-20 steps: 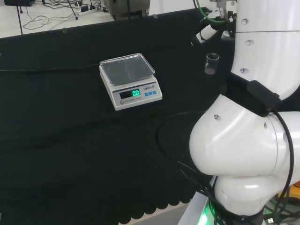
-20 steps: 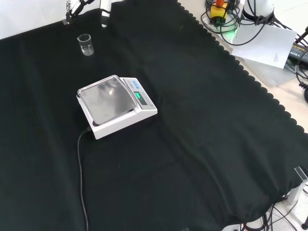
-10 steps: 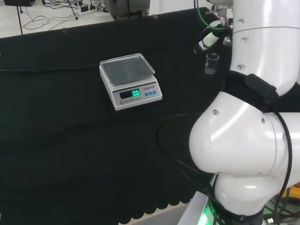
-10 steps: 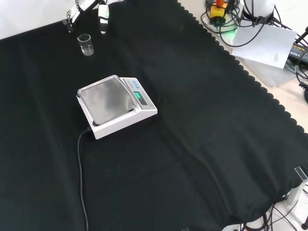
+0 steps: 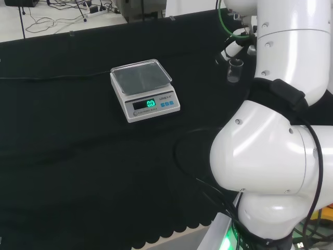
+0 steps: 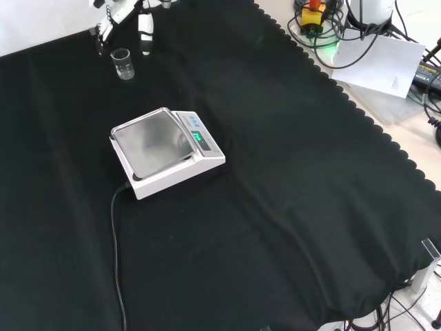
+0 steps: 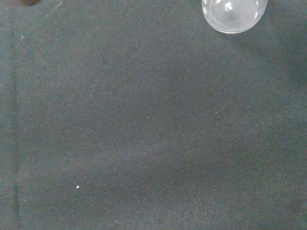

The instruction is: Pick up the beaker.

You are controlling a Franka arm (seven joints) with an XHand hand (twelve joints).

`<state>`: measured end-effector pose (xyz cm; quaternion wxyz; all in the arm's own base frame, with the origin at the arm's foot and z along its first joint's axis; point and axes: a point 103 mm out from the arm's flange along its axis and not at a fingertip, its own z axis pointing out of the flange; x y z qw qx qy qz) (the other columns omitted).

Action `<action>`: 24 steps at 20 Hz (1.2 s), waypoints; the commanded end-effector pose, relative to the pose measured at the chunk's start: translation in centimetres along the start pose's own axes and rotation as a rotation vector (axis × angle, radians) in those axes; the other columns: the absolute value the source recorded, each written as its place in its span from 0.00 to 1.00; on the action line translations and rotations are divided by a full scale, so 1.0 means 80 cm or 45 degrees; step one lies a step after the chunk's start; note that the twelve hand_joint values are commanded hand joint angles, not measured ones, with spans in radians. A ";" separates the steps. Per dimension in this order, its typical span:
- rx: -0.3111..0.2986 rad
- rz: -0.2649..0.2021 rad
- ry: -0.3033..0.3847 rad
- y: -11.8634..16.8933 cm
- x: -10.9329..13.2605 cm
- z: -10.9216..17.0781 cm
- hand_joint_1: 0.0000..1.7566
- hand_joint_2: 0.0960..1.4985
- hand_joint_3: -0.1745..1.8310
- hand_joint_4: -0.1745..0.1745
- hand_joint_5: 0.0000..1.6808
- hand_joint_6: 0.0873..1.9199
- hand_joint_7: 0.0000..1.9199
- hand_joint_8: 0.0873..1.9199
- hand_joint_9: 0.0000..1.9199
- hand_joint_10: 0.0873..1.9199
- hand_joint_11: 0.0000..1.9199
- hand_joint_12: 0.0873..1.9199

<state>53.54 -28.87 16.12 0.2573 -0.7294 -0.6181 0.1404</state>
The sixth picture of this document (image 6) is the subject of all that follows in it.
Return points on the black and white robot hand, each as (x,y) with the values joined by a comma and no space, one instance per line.
(145,25)

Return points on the small clear glass beaker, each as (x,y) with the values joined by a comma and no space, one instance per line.
(123,65)

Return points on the white electronic balance steel pan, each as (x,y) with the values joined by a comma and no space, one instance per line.
(162,148)

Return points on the yellow stop button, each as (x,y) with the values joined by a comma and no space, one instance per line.
(311,19)

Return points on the black bench cloth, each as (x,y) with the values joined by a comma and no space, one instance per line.
(275,193)

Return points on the pale white board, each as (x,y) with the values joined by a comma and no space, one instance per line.
(382,67)

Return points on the black power adapter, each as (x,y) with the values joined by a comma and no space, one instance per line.
(427,76)

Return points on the clear grey base plate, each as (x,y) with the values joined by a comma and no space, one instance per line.
(386,107)

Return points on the metal bench bracket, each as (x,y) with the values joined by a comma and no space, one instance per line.
(427,269)

